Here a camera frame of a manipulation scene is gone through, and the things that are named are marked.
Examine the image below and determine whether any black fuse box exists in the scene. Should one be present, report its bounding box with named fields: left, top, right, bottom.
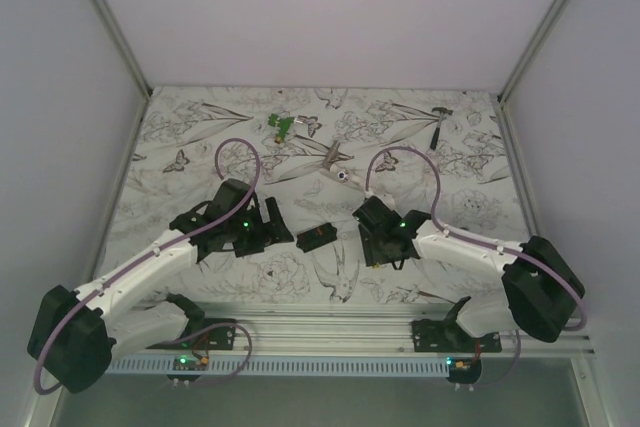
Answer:
left=296, top=222, right=337, bottom=253

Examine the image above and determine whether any controller board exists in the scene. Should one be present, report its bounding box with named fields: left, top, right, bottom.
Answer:
left=446, top=358, right=482, bottom=385
left=167, top=355, right=208, bottom=385

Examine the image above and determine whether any green circuit board connector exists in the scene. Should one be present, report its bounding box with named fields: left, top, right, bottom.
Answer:
left=268, top=114, right=302, bottom=144

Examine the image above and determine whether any slotted grey cable duct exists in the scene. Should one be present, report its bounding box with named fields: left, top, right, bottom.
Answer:
left=107, top=354, right=448, bottom=378

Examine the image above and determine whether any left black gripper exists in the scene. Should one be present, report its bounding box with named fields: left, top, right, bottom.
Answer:
left=226, top=197, right=292, bottom=257

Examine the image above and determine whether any left controller board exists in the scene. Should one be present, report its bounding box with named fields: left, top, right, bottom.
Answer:
left=167, top=355, right=208, bottom=385

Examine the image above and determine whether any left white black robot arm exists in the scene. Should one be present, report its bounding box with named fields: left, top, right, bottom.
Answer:
left=27, top=179, right=293, bottom=395

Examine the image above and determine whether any small black hammer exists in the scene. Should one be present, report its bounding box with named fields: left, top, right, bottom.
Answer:
left=430, top=106, right=453, bottom=150

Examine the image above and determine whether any aluminium mounting rail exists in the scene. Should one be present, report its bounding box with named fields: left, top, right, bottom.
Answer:
left=47, top=302, right=596, bottom=357

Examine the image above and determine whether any floral printed table mat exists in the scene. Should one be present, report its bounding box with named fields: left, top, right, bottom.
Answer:
left=101, top=87, right=529, bottom=305

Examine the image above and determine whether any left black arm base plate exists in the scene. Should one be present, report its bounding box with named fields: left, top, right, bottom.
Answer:
left=150, top=318, right=236, bottom=351

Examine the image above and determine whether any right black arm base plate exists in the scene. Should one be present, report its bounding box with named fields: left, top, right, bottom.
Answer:
left=410, top=319, right=502, bottom=353

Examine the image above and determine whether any silver clip with blue knob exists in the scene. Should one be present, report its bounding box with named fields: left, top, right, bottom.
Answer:
left=319, top=141, right=365, bottom=192

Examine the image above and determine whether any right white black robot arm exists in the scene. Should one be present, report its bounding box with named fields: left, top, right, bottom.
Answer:
left=353, top=196, right=585, bottom=352

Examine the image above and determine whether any right controller board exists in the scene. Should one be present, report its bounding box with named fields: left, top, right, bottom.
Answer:
left=446, top=358, right=482, bottom=385

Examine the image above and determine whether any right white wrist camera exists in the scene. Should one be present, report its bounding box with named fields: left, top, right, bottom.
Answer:
left=365, top=191, right=396, bottom=210

